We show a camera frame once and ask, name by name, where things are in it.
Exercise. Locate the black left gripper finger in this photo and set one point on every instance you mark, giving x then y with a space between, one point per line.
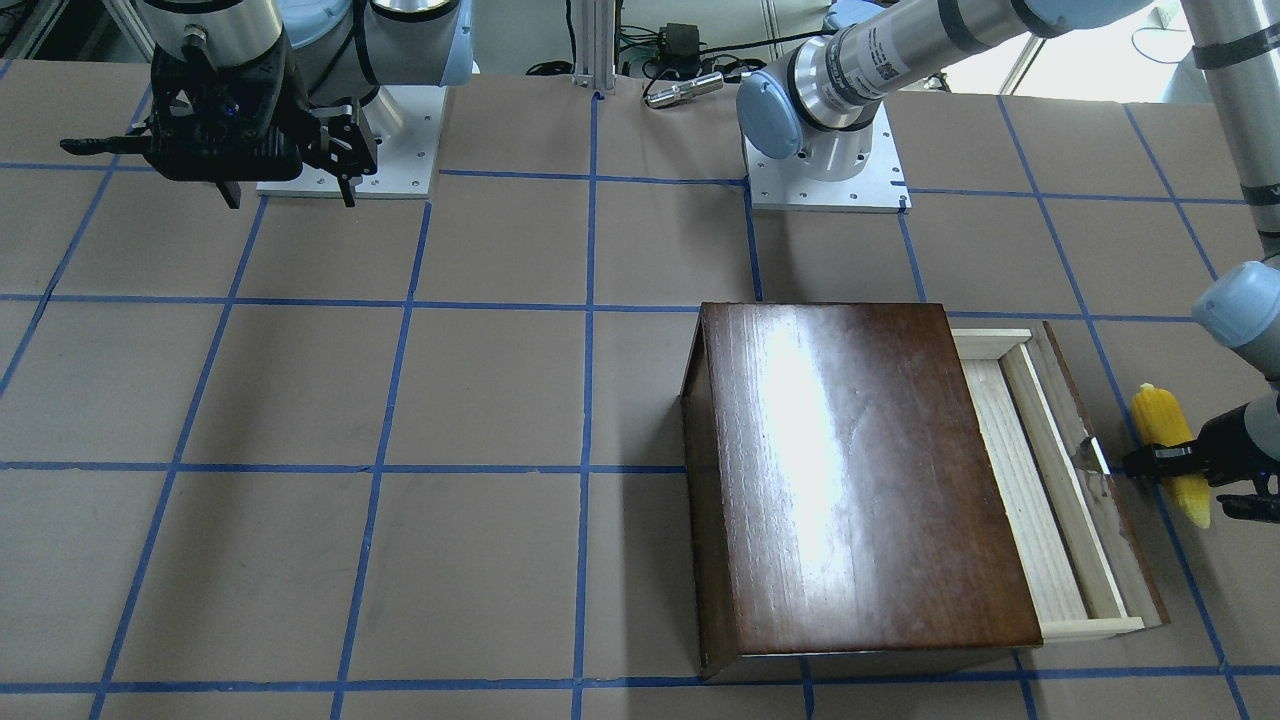
1157 462

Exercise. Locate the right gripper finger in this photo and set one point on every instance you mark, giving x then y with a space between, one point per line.
136 141
339 140

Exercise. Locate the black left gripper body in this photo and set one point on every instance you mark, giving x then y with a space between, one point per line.
1236 447

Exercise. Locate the white drawer with wood front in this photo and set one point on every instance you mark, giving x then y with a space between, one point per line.
1087 574

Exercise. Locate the aluminium frame post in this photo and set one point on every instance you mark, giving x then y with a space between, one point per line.
593 44

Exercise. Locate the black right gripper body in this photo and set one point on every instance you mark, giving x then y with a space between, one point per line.
283 98

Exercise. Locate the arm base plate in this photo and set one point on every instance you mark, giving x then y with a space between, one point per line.
384 150
861 177

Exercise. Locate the yellow corn cob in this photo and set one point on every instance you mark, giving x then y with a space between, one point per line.
1160 421

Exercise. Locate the dark wooden drawer cabinet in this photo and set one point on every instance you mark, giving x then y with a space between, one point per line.
844 511

